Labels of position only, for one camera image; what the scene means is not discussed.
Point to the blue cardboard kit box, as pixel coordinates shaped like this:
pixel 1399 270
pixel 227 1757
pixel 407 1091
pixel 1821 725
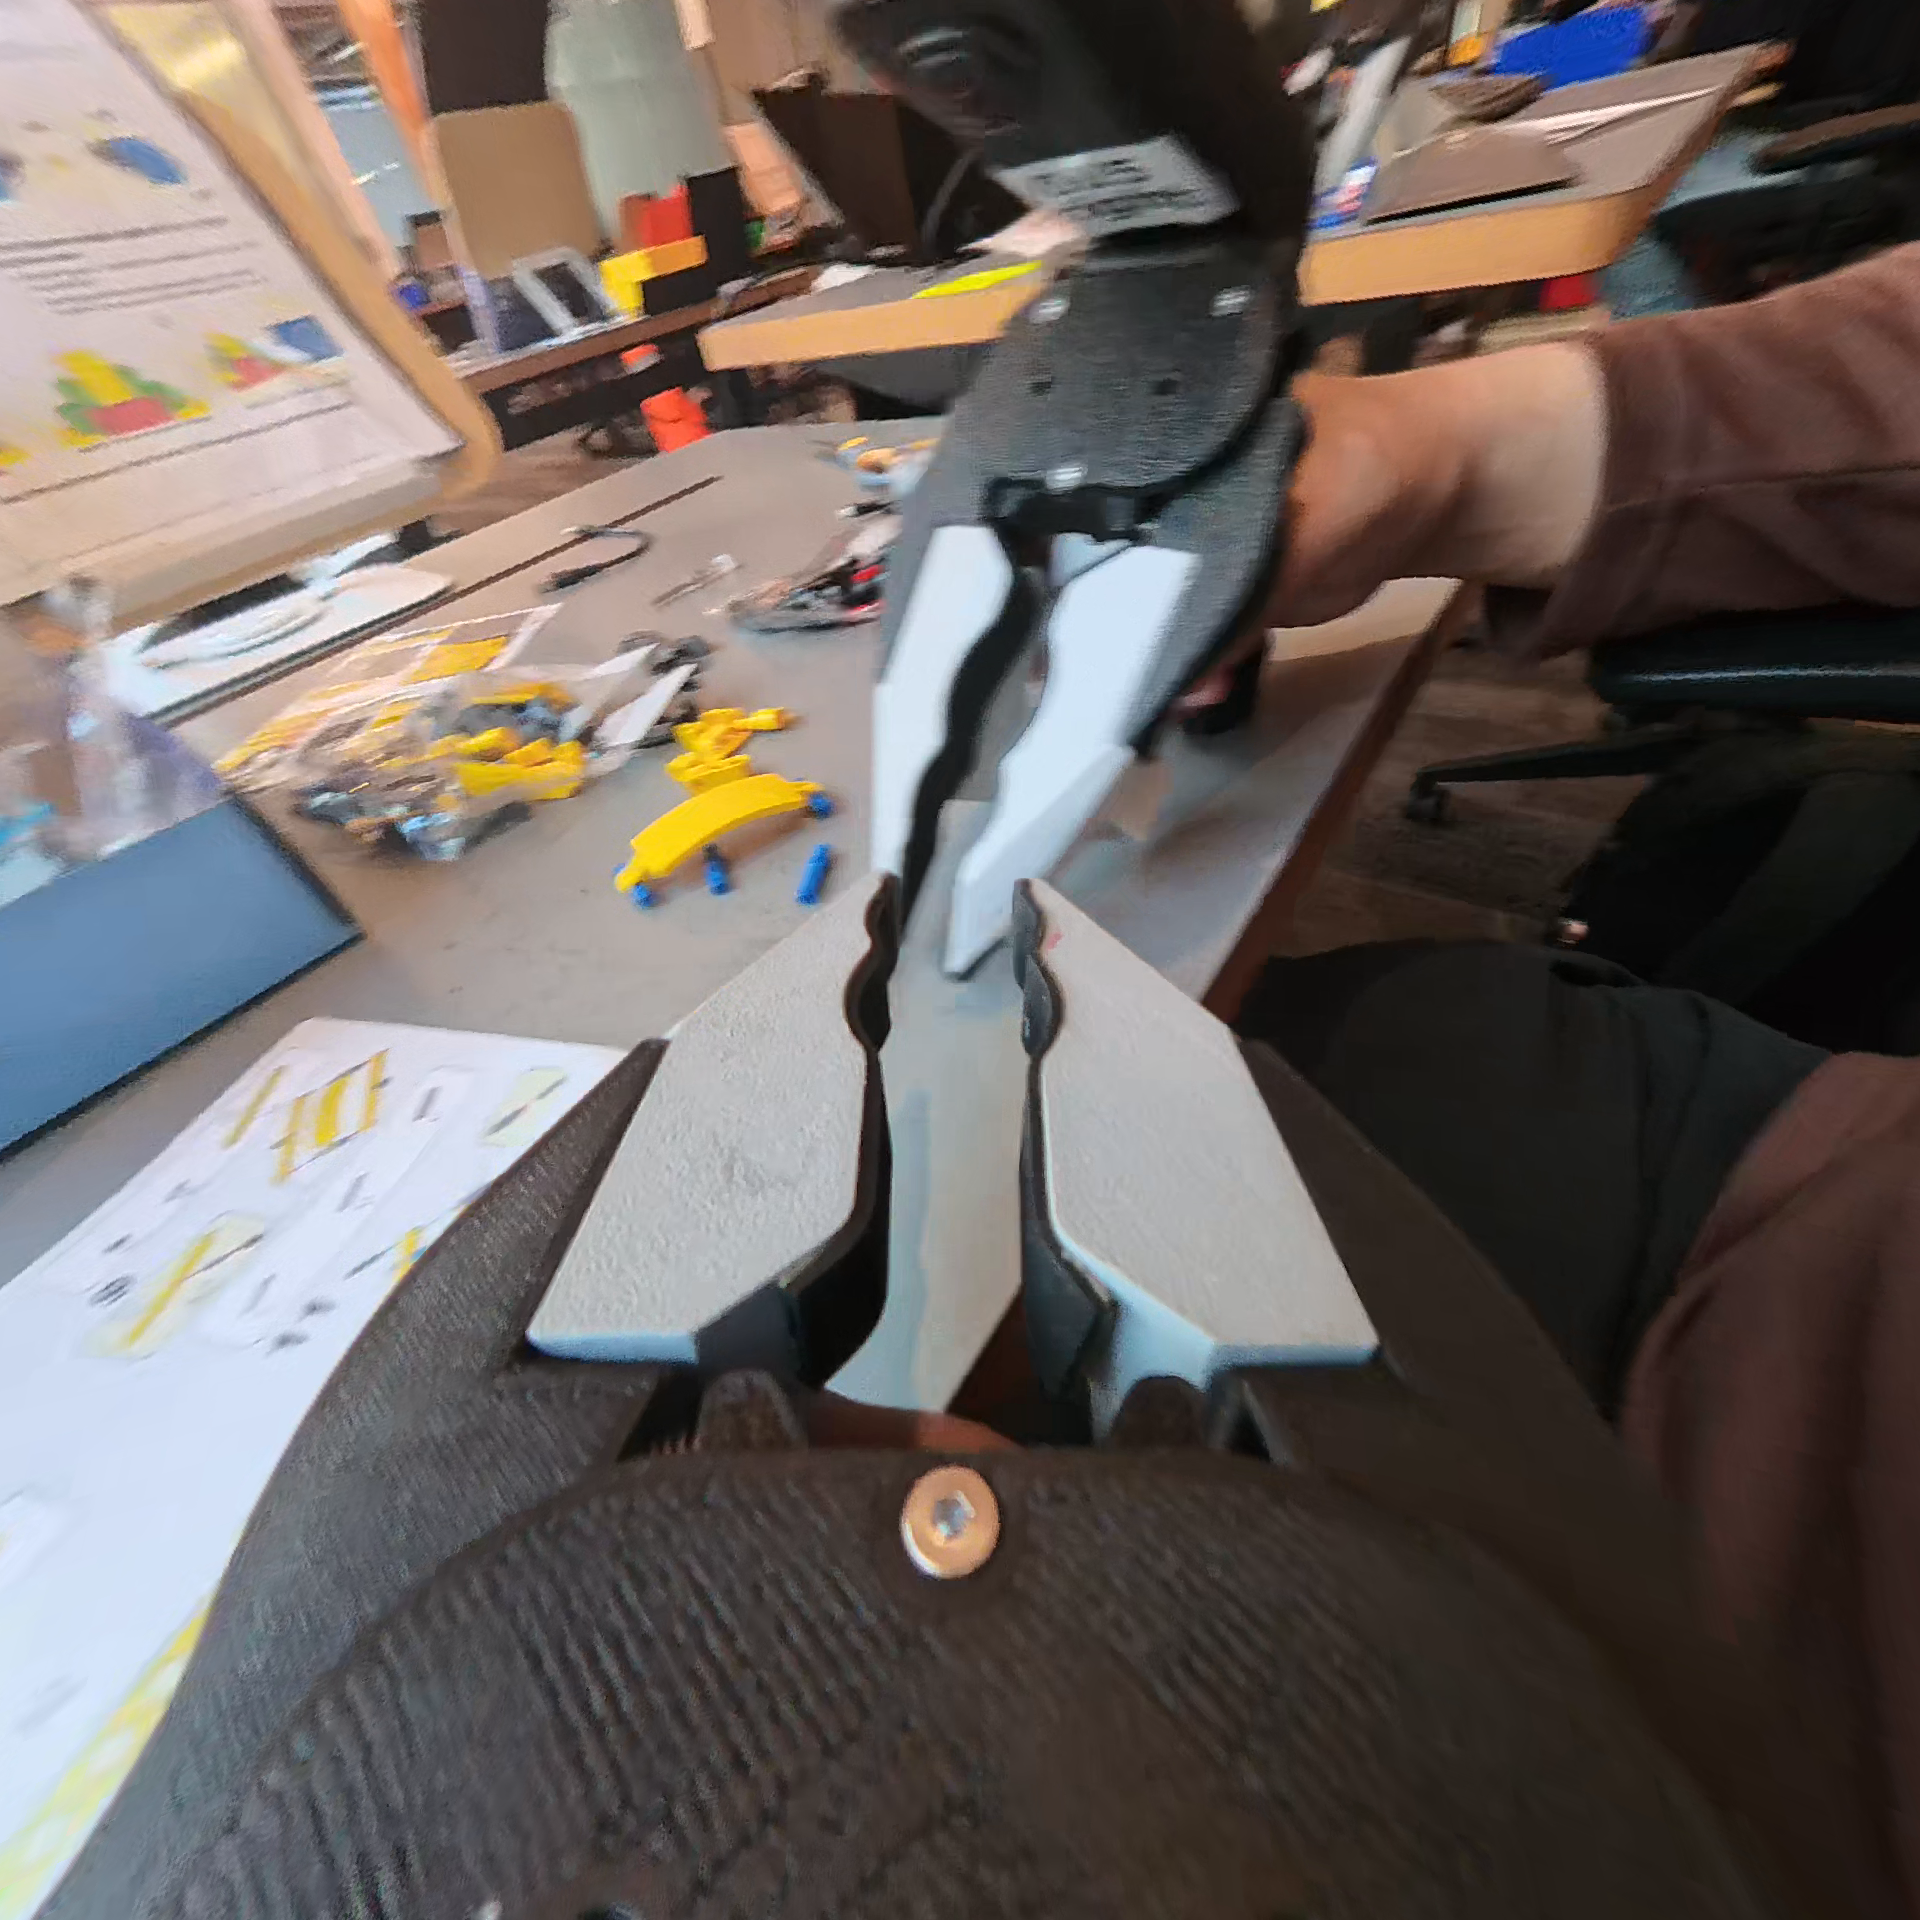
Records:
pixel 147 962

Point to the stack of large toy bricks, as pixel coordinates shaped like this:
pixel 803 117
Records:
pixel 679 256

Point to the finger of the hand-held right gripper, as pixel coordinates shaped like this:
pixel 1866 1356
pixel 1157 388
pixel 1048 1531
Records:
pixel 1093 676
pixel 931 676

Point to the sticker sheet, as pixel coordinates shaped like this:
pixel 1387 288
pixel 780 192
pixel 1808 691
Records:
pixel 434 648

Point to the yellow curved liftarm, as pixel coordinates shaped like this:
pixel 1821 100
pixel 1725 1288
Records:
pixel 708 765

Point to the person's brown shirt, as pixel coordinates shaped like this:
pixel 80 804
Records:
pixel 1797 1495

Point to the black chair base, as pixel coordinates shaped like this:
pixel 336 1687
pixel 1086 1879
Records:
pixel 1549 778

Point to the large white label parts bag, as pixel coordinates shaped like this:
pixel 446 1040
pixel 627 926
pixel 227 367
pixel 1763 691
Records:
pixel 94 735

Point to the black backpack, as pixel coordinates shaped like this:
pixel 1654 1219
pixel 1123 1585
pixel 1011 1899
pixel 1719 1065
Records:
pixel 1757 888

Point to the person's right forearm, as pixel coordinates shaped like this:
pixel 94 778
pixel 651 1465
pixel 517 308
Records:
pixel 1757 447

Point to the person's black pants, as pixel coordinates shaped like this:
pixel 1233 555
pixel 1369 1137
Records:
pixel 1498 1120

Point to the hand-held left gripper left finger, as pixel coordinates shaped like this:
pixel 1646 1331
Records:
pixel 708 1185

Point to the clear bag of small pins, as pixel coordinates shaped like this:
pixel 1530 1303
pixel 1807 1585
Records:
pixel 434 765

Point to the clear bag black red parts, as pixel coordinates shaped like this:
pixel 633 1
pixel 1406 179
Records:
pixel 816 597

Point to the clear acrylic stand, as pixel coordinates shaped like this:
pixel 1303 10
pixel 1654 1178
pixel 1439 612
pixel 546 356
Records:
pixel 560 294

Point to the yellow short holed beam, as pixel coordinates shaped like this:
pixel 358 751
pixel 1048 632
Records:
pixel 708 735

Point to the instruction sign on white stand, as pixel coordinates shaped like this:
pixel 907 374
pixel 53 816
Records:
pixel 174 302

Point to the person's right hand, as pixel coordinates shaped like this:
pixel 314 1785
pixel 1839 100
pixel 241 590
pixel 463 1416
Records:
pixel 1445 480

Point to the open instruction booklet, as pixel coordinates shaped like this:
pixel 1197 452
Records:
pixel 227 1277

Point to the yellow sticky note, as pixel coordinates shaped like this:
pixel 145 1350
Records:
pixel 979 280

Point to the orange traffic cone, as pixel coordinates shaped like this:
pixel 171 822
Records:
pixel 679 423

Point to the yellow panel brick blue pin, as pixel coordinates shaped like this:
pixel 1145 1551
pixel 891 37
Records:
pixel 717 816

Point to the wood-edged background table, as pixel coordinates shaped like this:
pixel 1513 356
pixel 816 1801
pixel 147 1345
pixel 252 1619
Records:
pixel 1420 256

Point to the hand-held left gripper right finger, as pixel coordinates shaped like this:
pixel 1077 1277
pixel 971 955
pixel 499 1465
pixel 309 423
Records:
pixel 1185 1185

